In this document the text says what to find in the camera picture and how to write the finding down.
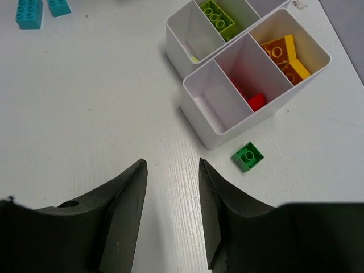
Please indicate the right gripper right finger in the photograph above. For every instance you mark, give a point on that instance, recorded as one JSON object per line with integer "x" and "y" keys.
{"x": 243, "y": 234}

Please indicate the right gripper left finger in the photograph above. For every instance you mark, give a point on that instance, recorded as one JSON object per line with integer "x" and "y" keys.
{"x": 94, "y": 232}

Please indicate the red flower lego piece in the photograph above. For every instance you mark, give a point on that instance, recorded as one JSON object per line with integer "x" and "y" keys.
{"x": 256, "y": 102}

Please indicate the orange yellow lego brick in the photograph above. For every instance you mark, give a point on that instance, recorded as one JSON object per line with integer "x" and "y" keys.
{"x": 281, "y": 50}

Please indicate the lime long lego brick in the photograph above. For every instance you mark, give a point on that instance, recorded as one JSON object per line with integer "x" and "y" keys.
{"x": 224, "y": 24}

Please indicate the pale yellow orange lego stack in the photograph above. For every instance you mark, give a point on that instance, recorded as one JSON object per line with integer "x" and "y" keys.
{"x": 295, "y": 71}

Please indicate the small dark green lego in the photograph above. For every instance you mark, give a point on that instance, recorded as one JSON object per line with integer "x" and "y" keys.
{"x": 247, "y": 157}

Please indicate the right white divided container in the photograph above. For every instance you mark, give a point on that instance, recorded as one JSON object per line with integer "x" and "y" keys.
{"x": 212, "y": 104}

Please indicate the white divided container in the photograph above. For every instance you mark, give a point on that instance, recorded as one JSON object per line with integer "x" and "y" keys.
{"x": 212, "y": 104}
{"x": 191, "y": 39}

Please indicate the left white divided container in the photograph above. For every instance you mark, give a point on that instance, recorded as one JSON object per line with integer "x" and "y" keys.
{"x": 191, "y": 39}

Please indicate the small cyan lego brick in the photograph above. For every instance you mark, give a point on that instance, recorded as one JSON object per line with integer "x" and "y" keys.
{"x": 59, "y": 8}

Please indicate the long cyan lego brick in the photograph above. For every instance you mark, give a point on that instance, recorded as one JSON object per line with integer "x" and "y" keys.
{"x": 29, "y": 14}

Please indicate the small white scrap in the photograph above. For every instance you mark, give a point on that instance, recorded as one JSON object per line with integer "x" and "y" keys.
{"x": 299, "y": 4}

